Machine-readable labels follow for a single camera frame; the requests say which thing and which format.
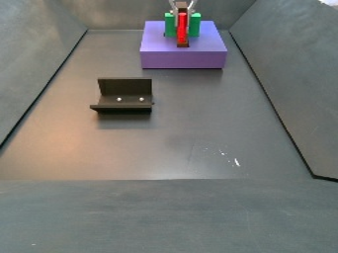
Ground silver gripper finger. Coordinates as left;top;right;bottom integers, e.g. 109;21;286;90
188;0;197;16
169;0;178;18

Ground red peg object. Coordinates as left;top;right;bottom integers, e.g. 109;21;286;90
177;12;189;47

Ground purple board base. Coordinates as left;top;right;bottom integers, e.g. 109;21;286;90
141;21;228;69

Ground brown tall block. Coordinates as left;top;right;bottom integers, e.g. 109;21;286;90
174;2;189;47

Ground green right block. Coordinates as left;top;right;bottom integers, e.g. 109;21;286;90
189;13;202;38

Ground green block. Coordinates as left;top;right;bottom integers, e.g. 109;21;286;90
189;13;202;38
165;12;177;38

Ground green left block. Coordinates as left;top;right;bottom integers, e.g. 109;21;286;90
165;12;177;38

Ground black angled holder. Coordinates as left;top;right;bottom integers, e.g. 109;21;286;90
90;77;154;113

